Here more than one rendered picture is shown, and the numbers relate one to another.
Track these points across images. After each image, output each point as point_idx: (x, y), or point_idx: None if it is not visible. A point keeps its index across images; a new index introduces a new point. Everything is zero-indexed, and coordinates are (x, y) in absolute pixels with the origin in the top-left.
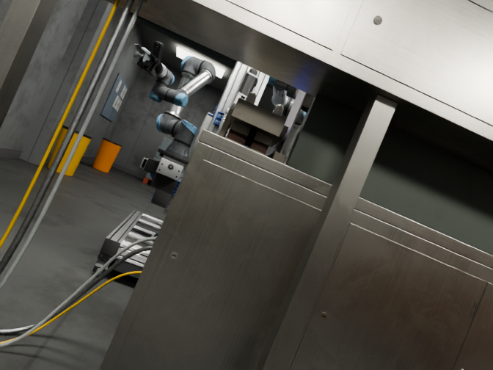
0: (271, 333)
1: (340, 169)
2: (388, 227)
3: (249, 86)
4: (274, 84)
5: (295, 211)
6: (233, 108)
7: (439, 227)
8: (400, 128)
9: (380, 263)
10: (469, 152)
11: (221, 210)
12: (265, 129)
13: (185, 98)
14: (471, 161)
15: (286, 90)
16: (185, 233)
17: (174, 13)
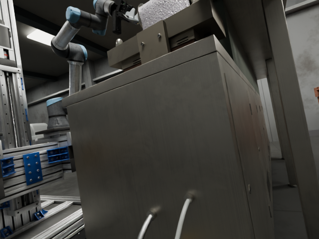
0: (300, 173)
1: (275, 48)
2: (247, 86)
3: (5, 37)
4: (77, 20)
5: (243, 94)
6: (2, 63)
7: (248, 78)
8: (239, 25)
9: (252, 106)
10: (255, 34)
11: (240, 118)
12: (222, 31)
13: None
14: (245, 41)
15: (88, 26)
16: (244, 159)
17: None
